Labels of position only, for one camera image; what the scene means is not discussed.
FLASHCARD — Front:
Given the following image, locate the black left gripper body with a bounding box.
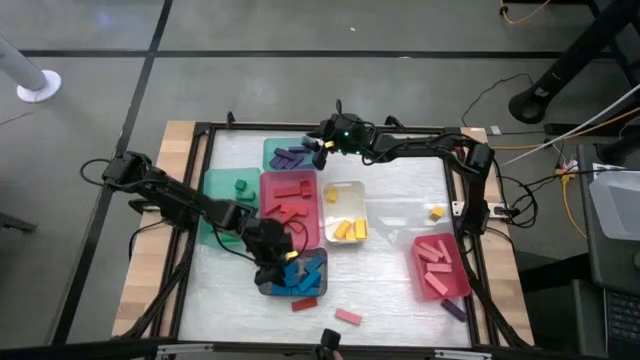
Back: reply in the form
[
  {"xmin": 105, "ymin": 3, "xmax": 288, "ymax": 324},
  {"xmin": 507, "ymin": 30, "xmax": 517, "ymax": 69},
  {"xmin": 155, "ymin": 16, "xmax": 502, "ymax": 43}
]
[{"xmin": 242, "ymin": 218, "xmax": 302, "ymax": 270}]

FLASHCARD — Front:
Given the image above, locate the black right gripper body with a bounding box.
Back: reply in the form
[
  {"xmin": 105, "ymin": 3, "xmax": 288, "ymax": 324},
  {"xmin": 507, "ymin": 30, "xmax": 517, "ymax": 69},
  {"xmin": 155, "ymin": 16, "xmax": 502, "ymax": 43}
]
[{"xmin": 305, "ymin": 112, "xmax": 378, "ymax": 157}]

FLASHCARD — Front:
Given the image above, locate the gray translucent plastic bin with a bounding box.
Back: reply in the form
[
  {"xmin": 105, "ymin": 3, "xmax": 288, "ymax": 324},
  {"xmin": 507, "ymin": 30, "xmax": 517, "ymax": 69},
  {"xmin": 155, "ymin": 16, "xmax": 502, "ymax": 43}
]
[{"xmin": 257, "ymin": 247, "xmax": 330, "ymax": 298}]

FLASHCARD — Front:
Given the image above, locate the white plastic bin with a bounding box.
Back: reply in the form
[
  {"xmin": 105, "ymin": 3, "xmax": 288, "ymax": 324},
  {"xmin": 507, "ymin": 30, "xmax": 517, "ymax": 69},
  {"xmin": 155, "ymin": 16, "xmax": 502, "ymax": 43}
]
[{"xmin": 321, "ymin": 180, "xmax": 371, "ymax": 245}]

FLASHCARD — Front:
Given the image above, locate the red translucent plastic bin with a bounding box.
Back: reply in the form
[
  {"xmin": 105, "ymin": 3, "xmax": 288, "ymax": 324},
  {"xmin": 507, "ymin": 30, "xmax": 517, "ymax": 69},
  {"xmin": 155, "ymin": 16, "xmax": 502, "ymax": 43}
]
[
  {"xmin": 410, "ymin": 232, "xmax": 473, "ymax": 302},
  {"xmin": 259, "ymin": 169, "xmax": 322, "ymax": 251}
]

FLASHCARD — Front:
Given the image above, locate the white table cover sheet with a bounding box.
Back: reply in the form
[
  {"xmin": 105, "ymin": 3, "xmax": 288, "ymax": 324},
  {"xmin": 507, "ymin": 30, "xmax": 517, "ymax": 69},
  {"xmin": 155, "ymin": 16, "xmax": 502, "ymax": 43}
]
[{"xmin": 177, "ymin": 130, "xmax": 474, "ymax": 349}]

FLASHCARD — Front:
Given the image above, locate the small teal plastic bin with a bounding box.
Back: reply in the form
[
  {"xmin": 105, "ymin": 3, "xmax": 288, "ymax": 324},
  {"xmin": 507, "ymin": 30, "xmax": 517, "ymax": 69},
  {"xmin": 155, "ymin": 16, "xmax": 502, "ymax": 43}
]
[{"xmin": 261, "ymin": 137, "xmax": 320, "ymax": 173}]

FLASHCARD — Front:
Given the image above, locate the large teal plastic bin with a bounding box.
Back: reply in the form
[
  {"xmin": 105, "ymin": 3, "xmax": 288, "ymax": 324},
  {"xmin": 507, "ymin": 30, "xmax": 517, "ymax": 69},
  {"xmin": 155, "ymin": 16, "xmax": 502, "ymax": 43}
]
[{"xmin": 199, "ymin": 167, "xmax": 264, "ymax": 249}]

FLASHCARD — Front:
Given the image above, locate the black cylindrical object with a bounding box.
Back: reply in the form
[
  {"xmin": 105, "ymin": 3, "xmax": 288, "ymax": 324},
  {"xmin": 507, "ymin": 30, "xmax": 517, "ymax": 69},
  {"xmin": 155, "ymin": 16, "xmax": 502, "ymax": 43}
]
[{"xmin": 319, "ymin": 328, "xmax": 343, "ymax": 357}]

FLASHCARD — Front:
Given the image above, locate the black stand leg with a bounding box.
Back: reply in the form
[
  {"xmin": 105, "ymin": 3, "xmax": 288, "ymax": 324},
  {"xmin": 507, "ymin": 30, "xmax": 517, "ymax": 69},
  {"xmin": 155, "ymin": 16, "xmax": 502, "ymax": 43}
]
[{"xmin": 507, "ymin": 0, "xmax": 640, "ymax": 126}]

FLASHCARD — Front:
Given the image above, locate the dark floor object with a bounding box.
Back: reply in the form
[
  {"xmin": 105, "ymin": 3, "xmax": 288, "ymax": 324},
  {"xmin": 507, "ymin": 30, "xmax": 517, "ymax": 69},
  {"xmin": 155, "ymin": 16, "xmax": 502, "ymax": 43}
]
[{"xmin": 0, "ymin": 210, "xmax": 39, "ymax": 235}]

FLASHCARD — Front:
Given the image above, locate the gray plastic box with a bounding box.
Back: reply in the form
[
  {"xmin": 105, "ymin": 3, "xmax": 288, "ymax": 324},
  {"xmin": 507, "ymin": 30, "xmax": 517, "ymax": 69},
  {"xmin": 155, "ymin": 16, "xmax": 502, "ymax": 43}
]
[{"xmin": 588, "ymin": 168, "xmax": 640, "ymax": 242}]

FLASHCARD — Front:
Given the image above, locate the white round pole stand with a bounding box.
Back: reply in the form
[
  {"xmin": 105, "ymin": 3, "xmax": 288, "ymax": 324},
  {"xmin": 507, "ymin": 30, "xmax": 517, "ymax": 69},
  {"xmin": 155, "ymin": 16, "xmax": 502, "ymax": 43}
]
[{"xmin": 0, "ymin": 33, "xmax": 64, "ymax": 105}]

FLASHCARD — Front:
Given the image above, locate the black cabinet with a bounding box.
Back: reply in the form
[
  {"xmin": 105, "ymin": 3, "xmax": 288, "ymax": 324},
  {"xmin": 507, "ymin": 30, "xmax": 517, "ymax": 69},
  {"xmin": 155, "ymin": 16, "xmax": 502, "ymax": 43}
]
[{"xmin": 514, "ymin": 143, "xmax": 640, "ymax": 360}]

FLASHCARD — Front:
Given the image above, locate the black keyboard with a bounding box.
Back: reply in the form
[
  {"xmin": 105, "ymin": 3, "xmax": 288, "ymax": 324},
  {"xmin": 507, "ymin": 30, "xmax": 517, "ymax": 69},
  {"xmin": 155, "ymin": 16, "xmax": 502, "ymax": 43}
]
[{"xmin": 602, "ymin": 288, "xmax": 640, "ymax": 347}]

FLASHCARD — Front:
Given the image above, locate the black aluminium table frame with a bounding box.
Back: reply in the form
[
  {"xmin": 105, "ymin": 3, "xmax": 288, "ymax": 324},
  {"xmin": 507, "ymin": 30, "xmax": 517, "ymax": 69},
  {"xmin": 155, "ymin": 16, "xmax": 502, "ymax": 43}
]
[{"xmin": 159, "ymin": 112, "xmax": 506, "ymax": 354}]

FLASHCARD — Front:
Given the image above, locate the black floor cable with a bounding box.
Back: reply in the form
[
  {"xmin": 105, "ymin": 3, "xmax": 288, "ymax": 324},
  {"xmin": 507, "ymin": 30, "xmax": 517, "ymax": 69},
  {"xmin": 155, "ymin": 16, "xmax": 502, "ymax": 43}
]
[{"xmin": 459, "ymin": 73, "xmax": 536, "ymax": 128}]

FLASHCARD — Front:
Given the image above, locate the yellow floor cable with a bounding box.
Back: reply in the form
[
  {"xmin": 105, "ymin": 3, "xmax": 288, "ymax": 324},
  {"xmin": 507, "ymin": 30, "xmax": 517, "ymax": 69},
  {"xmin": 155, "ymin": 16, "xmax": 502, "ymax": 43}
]
[{"xmin": 498, "ymin": 0, "xmax": 552, "ymax": 26}]

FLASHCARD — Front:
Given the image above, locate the white floor cable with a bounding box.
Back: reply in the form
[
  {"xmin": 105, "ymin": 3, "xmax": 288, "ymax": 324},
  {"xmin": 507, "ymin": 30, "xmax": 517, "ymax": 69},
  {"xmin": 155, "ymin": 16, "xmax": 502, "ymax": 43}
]
[{"xmin": 496, "ymin": 83, "xmax": 640, "ymax": 170}]

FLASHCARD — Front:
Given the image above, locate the yellow power cable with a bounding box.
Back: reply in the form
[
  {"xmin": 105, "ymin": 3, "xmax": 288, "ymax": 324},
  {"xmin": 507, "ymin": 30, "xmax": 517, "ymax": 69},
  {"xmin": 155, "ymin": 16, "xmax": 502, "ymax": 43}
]
[{"xmin": 553, "ymin": 168, "xmax": 590, "ymax": 242}]

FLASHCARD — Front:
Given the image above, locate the orange floor cable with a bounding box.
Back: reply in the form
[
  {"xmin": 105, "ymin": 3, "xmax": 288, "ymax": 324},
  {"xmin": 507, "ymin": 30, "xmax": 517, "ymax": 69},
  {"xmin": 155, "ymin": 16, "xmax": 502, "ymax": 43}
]
[{"xmin": 488, "ymin": 106, "xmax": 640, "ymax": 152}]

